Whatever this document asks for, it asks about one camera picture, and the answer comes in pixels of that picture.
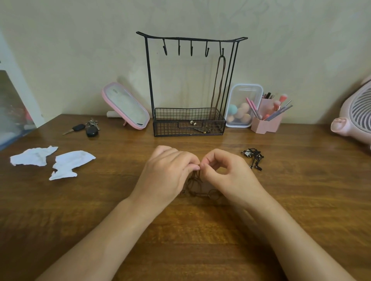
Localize pink pig shaped desk fan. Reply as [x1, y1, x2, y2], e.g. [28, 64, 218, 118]
[330, 74, 371, 150]

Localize person's left hand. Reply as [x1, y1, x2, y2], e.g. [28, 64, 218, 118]
[127, 145, 201, 216]

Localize brown cord leaf pendant necklace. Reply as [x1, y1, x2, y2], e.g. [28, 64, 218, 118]
[189, 47, 226, 135]

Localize black wire jewelry stand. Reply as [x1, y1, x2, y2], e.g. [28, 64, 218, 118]
[136, 31, 248, 137]

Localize pink pen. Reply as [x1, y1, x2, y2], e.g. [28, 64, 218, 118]
[246, 97, 259, 120]
[250, 100, 262, 120]

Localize white crumpled paper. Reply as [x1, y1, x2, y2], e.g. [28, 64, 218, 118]
[10, 146, 59, 167]
[49, 150, 97, 181]

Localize pink framed table mirror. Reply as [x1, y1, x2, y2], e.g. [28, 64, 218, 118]
[102, 82, 151, 130]

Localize brown cord ring pendant necklace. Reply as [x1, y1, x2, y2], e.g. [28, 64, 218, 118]
[179, 169, 225, 201]

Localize clear plastic container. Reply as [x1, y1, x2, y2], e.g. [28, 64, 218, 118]
[225, 83, 264, 129]

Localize pink brush holder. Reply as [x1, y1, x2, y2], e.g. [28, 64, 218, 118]
[251, 98, 283, 135]

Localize person's left forearm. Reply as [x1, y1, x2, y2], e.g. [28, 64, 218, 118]
[36, 198, 158, 281]

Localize black headed car key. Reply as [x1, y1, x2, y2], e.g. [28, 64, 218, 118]
[62, 124, 86, 136]

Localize person's right hand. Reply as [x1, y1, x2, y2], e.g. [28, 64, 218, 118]
[200, 148, 267, 210]

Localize person's right forearm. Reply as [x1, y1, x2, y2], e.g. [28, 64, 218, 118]
[246, 192, 356, 281]

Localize black cord flower pendant necklace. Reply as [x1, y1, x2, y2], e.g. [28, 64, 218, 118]
[241, 148, 265, 171]

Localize grey purple pencil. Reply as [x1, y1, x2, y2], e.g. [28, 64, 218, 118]
[264, 105, 294, 122]

